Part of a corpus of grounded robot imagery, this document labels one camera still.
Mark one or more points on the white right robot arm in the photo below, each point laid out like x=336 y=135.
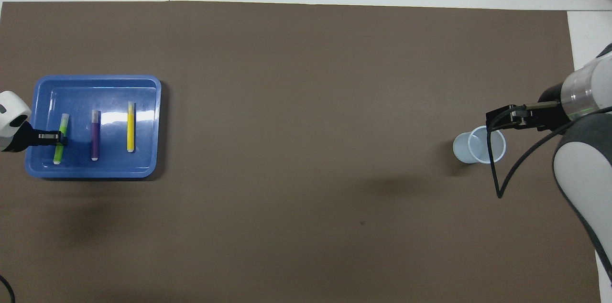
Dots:
x=583 y=159

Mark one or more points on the brown table mat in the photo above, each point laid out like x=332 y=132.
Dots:
x=306 y=221

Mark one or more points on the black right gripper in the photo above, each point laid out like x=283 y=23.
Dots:
x=552 y=114

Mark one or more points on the purple pen with white cap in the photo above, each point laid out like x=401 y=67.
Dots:
x=95 y=140

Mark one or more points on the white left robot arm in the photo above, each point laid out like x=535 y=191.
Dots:
x=10 y=114

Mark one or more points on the yellow pen with white cap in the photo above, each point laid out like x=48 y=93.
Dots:
x=130 y=133

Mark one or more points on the blue plastic tray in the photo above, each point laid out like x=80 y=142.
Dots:
x=114 y=164

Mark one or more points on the light blue mesh pen cup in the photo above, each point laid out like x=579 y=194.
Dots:
x=480 y=147

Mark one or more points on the green pen with white cap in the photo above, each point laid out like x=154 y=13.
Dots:
x=59 y=152

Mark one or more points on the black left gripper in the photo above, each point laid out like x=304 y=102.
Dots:
x=25 y=138

